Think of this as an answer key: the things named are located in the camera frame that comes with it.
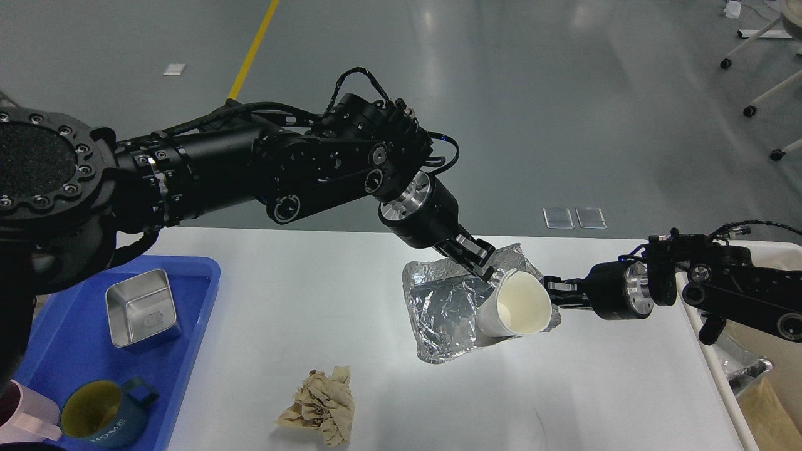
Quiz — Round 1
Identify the pink mug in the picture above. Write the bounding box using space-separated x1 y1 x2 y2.
1 380 63 445

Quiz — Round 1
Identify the clear floor plate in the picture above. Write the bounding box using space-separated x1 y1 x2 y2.
543 207 574 229
574 207 607 229

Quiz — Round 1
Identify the blue plastic tray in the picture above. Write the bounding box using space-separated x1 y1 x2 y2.
14 255 221 450

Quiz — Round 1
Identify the teal mug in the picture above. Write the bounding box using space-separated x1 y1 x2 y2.
60 376 160 449

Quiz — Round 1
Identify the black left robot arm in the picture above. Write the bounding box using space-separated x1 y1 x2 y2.
1 68 495 383

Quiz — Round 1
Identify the white paper on floor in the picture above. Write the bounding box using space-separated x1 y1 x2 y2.
162 63 187 76

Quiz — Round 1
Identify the wheeled chair base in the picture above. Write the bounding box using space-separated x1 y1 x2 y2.
719 0 802 162

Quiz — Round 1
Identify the white plastic bin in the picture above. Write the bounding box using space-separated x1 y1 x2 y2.
674 240 802 451

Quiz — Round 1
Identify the old foil in bin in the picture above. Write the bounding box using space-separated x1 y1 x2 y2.
712 332 774 398

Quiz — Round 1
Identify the brown paper in bin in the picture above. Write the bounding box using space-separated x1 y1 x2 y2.
737 378 801 450

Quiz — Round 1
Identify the stainless steel rectangular container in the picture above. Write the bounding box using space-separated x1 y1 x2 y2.
104 268 182 353

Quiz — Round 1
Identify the clear floor plate right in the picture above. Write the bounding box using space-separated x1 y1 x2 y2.
574 207 607 229

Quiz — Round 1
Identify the aluminium foil tray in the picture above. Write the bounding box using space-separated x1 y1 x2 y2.
403 243 543 365

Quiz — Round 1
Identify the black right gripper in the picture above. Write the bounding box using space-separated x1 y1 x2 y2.
542 261 654 320

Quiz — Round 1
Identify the clear floor plate left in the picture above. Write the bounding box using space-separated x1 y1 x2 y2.
543 207 574 229

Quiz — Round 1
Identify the brown paper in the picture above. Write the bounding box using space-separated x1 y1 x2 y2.
737 378 801 450
274 366 355 447

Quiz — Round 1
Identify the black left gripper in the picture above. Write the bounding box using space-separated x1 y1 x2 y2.
378 172 496 282

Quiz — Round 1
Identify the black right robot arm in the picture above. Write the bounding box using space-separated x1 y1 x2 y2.
543 220 801 345

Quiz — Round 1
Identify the white paper cup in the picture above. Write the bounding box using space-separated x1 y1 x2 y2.
476 269 552 337

